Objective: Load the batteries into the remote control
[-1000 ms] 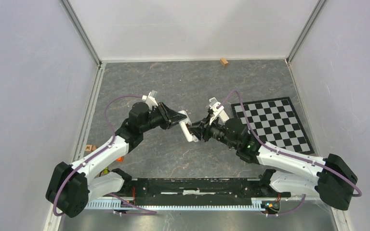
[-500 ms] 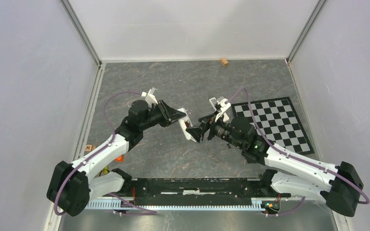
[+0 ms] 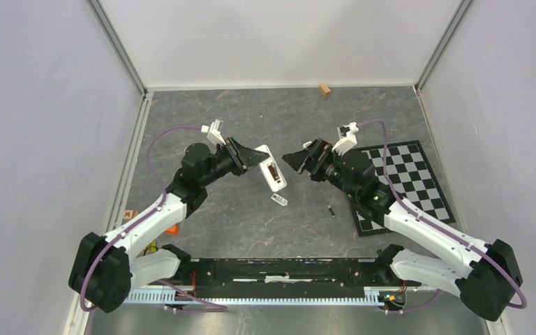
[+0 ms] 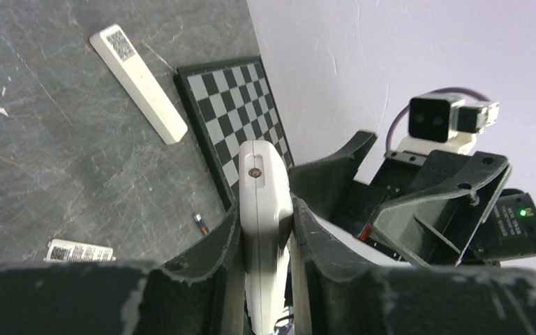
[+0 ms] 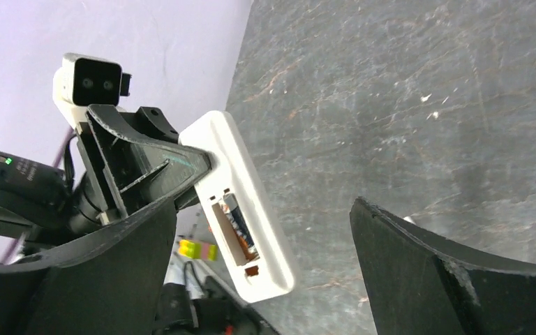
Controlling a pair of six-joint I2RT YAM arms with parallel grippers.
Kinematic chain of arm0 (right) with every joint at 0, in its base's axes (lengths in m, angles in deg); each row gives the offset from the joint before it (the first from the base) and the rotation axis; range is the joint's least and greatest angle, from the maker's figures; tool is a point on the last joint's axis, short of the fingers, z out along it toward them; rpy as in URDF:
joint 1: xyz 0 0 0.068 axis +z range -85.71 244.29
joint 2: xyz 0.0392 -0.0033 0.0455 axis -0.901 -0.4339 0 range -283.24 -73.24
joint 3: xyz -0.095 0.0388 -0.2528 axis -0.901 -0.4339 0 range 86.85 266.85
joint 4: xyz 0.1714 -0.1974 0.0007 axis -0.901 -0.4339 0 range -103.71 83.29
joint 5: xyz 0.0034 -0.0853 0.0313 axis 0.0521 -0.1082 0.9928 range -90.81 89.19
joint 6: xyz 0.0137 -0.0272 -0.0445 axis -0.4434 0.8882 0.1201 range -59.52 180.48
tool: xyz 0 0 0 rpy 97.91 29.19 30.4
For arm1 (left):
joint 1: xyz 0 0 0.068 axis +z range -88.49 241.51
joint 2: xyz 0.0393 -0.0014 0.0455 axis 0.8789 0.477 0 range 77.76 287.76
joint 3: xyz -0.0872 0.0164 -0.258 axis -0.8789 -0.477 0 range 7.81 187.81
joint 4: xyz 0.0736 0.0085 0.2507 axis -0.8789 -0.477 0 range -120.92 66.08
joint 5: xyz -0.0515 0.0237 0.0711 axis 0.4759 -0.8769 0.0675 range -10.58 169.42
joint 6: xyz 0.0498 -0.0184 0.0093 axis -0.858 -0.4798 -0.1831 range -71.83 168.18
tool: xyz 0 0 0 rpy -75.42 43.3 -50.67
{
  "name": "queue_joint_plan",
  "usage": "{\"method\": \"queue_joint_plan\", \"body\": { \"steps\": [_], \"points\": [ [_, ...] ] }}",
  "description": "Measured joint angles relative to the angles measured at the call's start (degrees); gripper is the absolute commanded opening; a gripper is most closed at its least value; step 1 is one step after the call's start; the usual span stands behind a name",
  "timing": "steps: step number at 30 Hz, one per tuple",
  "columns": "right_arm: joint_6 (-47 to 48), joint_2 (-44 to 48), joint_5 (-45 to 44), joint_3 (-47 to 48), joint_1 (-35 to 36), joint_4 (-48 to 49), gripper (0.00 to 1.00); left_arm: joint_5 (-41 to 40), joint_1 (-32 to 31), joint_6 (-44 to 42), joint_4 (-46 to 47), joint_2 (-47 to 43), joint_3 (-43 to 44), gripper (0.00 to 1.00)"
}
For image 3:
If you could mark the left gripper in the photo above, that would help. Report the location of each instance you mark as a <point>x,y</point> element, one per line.
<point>243,158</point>

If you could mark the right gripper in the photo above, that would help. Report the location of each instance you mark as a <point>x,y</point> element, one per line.
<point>301,160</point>

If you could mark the white label sticker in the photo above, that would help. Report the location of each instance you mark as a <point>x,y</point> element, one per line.
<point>279,199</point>

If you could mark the AAA battery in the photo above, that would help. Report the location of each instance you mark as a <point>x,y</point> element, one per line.
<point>331,211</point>

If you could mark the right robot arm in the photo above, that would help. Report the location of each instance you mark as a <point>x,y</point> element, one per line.
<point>484,276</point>

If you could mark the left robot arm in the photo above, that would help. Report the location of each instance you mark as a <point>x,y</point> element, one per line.
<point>107,268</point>

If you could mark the small wooden block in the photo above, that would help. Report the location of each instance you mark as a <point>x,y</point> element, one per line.
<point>324,90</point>

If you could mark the orange semicircle toy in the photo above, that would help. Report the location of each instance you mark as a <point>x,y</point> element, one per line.
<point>173,230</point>

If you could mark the black white chessboard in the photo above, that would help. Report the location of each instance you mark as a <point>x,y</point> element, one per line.
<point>412,176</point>

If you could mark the yellow green toy blocks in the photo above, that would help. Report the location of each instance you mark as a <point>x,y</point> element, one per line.
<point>151,248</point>

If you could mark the wooden letter block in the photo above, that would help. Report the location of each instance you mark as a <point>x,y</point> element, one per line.
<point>130,214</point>

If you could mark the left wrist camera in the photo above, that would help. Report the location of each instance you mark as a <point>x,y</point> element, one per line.
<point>213,132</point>

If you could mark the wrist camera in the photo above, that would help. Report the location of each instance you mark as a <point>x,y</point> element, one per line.
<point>213,132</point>
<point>346,138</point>

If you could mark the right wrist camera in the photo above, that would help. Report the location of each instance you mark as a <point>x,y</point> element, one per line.
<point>346,138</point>

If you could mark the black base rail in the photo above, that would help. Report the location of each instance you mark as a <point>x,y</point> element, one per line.
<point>260,278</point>

